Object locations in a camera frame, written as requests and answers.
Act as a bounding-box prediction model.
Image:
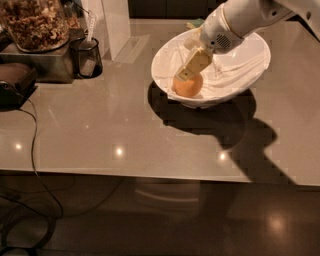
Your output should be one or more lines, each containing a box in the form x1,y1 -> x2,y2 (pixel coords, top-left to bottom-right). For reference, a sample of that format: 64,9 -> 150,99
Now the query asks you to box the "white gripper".
174,4 -> 244,81

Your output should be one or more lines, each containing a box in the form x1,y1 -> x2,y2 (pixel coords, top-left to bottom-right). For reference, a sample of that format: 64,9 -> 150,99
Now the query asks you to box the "orange fruit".
172,74 -> 203,98

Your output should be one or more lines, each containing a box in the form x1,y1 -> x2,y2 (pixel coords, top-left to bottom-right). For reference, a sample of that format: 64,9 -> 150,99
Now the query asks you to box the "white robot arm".
175,0 -> 320,81

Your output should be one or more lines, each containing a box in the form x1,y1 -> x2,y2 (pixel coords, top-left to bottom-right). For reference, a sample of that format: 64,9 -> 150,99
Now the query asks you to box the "white cloth in bowl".
155,39 -> 268,101

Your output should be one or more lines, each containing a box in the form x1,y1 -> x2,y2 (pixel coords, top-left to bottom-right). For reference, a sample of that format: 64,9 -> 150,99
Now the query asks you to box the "white bowl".
151,24 -> 272,109

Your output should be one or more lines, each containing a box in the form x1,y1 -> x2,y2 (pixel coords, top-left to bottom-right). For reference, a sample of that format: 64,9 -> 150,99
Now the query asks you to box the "green yellow sponge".
186,18 -> 204,29

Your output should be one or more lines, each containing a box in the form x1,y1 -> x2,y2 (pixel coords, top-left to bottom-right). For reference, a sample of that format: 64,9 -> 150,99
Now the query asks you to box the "white upright box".
81,0 -> 131,60

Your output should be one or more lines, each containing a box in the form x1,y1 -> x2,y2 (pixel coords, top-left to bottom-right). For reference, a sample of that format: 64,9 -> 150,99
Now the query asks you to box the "spoon with tag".
79,11 -> 96,50

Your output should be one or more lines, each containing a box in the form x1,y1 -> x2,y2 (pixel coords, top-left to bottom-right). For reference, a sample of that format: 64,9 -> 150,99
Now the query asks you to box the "black mesh cup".
69,38 -> 103,79

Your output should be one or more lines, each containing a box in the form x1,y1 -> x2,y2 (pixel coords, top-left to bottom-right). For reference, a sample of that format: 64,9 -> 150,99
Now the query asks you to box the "metal box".
0,29 -> 84,84

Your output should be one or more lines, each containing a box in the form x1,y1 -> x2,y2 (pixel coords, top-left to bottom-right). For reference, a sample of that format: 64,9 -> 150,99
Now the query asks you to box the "glass jar of nuts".
0,0 -> 69,53

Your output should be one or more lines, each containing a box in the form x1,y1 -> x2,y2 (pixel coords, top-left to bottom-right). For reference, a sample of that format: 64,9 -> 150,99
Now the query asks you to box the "black device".
0,63 -> 37,110

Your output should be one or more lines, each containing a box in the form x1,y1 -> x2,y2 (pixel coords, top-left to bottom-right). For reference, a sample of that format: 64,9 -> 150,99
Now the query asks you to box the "black cable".
0,98 -> 65,256

